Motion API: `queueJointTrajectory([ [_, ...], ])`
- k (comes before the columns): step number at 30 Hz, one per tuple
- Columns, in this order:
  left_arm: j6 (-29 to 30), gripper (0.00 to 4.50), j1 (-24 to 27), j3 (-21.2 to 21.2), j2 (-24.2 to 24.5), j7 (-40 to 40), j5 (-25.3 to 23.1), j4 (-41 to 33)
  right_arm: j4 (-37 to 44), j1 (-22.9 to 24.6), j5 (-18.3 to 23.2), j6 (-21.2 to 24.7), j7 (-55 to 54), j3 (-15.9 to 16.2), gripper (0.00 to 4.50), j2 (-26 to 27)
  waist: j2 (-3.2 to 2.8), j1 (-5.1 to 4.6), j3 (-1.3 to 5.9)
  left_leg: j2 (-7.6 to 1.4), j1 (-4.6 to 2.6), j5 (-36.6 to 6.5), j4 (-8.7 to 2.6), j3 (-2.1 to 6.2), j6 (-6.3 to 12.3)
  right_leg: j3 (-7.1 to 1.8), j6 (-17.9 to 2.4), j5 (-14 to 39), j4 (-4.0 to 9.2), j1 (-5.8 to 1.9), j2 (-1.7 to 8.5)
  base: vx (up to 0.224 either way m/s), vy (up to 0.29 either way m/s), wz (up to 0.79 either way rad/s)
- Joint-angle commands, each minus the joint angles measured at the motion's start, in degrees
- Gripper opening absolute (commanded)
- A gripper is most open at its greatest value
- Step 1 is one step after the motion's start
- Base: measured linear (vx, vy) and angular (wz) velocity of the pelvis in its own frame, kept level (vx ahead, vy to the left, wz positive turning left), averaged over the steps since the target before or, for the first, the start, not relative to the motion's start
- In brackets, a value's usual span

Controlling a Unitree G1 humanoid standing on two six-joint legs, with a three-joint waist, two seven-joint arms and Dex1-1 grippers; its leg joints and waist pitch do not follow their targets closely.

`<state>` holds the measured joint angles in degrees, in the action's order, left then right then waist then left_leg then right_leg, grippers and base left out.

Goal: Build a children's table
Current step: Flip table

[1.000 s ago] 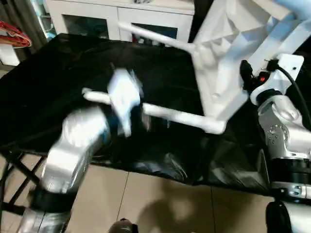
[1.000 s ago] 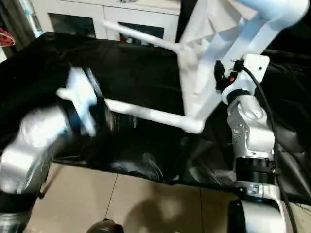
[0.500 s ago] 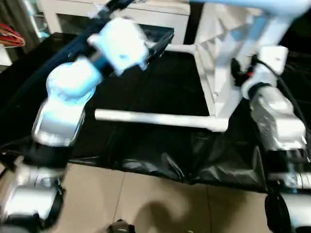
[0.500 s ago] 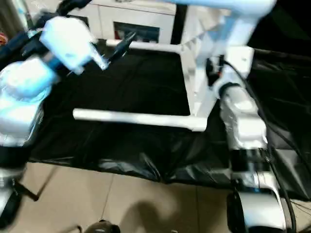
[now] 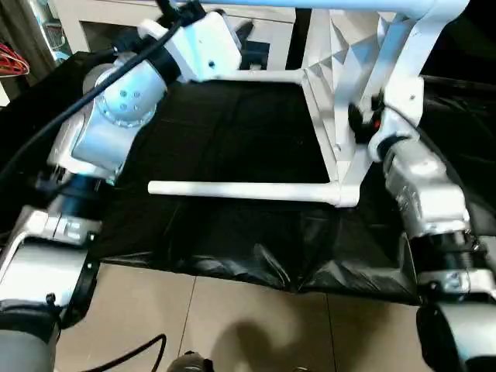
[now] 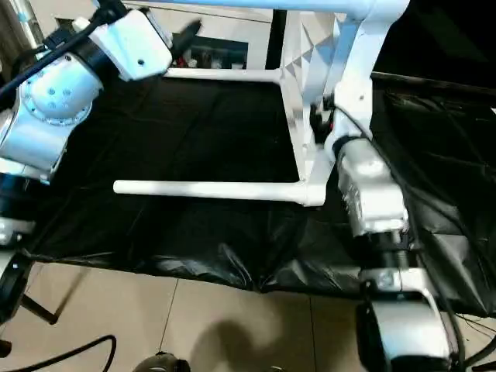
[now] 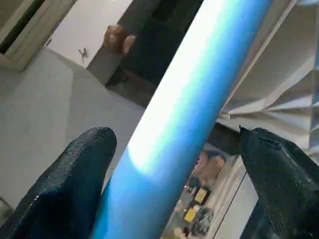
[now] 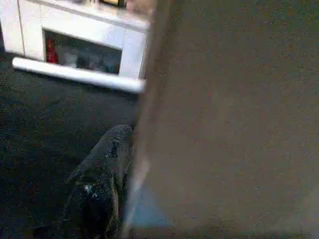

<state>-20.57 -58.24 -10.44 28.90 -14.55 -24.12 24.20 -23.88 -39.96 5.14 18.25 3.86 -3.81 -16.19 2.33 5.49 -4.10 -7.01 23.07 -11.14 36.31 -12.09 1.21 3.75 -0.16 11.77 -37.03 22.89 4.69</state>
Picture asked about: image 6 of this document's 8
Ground white plastic table leg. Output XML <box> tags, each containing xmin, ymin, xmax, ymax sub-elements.
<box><xmin>164</xmin><ymin>67</ymin><xmax>288</xmax><ymax>85</ymax></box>
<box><xmin>112</xmin><ymin>179</ymin><xmax>326</xmax><ymax>208</ymax></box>
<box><xmin>153</xmin><ymin>0</ymin><xmax>375</xmax><ymax>19</ymax></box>

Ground white plastic table top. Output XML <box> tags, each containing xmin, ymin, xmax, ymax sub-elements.
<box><xmin>277</xmin><ymin>0</ymin><xmax>412</xmax><ymax>208</ymax></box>

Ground white glass-door cabinet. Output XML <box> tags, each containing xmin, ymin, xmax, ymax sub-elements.
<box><xmin>53</xmin><ymin>0</ymin><xmax>274</xmax><ymax>71</ymax></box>

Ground black mat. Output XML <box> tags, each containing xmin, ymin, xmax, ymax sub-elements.
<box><xmin>0</xmin><ymin>71</ymin><xmax>496</xmax><ymax>317</ymax></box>

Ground long black bar device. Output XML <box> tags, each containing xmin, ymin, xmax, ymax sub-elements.
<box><xmin>370</xmin><ymin>71</ymin><xmax>496</xmax><ymax>102</ymax></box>

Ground grey curtain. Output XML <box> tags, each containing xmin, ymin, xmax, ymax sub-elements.
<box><xmin>0</xmin><ymin>0</ymin><xmax>24</xmax><ymax>74</ymax></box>

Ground black tripod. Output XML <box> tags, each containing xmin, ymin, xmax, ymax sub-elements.
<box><xmin>464</xmin><ymin>346</ymin><xmax>496</xmax><ymax>369</ymax></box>

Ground black left wrist camera cable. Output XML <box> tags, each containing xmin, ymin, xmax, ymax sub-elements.
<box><xmin>0</xmin><ymin>0</ymin><xmax>129</xmax><ymax>102</ymax></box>

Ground black floor cables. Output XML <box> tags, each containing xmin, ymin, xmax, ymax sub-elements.
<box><xmin>456</xmin><ymin>309</ymin><xmax>496</xmax><ymax>338</ymax></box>

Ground black folding frame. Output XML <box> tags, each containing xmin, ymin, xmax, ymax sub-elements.
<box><xmin>15</xmin><ymin>263</ymin><xmax>84</xmax><ymax>326</ymax></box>

